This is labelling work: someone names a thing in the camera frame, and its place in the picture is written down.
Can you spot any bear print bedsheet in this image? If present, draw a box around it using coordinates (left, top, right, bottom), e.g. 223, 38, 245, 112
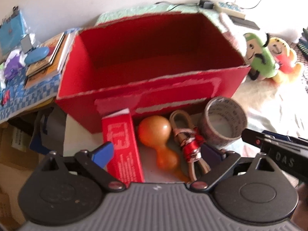
95, 3, 227, 33

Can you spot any orange gourd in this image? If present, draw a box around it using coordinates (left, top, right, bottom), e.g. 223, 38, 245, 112
138, 115, 190, 182

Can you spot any white fluffy blanket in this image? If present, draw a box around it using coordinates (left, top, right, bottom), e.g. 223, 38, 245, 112
231, 72, 308, 135

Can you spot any blue checkered cloth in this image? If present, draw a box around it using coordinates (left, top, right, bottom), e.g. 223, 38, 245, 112
0, 72, 60, 123

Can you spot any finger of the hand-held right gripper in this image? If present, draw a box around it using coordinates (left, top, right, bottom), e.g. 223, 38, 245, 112
262, 130, 308, 147
241, 128, 275, 153

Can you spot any purple plush toy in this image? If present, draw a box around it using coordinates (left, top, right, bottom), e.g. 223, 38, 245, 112
4, 54, 24, 80

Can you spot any blue glasses case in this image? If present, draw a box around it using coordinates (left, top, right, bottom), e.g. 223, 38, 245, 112
24, 47, 50, 65

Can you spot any orange cover book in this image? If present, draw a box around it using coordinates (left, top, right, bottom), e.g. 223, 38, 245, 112
26, 32, 65, 76

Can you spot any printed tape roll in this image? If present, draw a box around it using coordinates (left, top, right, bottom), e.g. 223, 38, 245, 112
198, 97, 248, 146

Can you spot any brown cardboard box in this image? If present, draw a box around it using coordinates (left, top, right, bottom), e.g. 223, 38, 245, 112
0, 121, 41, 222

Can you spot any yellow plush toy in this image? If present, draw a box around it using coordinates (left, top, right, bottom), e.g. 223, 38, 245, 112
267, 37, 304, 83

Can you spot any white power strip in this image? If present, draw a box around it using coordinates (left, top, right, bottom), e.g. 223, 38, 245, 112
214, 1, 246, 18

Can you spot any black smartphone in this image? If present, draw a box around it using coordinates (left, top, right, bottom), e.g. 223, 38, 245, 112
231, 16, 259, 30

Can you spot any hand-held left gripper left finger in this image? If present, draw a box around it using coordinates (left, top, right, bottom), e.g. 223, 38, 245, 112
40, 142, 126, 193

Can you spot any red cardboard box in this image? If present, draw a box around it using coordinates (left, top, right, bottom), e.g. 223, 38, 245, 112
55, 11, 252, 135

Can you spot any small standing mirror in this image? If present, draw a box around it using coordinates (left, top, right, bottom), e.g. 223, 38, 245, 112
20, 34, 33, 53

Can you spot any red gift packet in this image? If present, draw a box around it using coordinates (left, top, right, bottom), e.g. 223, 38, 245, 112
101, 108, 145, 183

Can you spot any grey power cord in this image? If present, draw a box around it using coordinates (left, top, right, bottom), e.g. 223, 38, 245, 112
242, 0, 265, 10

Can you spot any blue paper bag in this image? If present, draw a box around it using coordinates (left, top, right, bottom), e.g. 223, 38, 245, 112
0, 6, 27, 53

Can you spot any yellow cover book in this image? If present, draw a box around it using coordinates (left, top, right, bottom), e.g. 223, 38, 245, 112
24, 31, 73, 89

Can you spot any green plush toy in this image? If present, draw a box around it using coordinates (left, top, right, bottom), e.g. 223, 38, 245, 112
243, 32, 277, 81

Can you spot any black charger cable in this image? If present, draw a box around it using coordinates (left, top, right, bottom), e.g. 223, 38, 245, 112
154, 2, 201, 7

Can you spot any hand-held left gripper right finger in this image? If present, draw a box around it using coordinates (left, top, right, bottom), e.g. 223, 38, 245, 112
191, 144, 277, 193

